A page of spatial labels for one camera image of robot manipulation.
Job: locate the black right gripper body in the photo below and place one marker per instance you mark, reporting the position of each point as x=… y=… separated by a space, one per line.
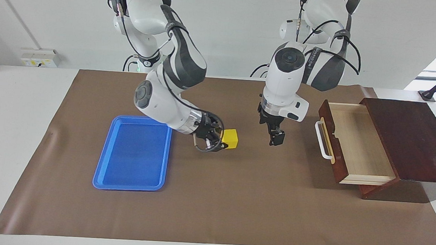
x=206 y=126

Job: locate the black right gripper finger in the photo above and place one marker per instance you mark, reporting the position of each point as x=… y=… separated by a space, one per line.
x=220 y=127
x=216 y=146

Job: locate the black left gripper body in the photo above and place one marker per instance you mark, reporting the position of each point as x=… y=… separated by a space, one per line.
x=271 y=118

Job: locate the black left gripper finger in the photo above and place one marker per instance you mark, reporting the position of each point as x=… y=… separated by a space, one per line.
x=280 y=138
x=271 y=137

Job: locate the yellow cube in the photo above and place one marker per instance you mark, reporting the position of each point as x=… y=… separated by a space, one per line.
x=231 y=138

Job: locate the wooden drawer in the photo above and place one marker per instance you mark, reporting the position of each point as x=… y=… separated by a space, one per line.
x=360 y=146

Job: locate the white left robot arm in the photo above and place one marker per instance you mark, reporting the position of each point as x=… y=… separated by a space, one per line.
x=284 y=85

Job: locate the brown table mat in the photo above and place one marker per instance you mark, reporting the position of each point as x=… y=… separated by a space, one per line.
x=236 y=195

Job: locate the blue plastic tray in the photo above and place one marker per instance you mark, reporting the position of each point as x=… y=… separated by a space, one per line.
x=132 y=155

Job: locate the dark wooden cabinet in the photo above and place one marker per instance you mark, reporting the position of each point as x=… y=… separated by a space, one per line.
x=410 y=138

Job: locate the white wall socket box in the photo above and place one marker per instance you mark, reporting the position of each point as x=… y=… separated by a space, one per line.
x=40 y=60

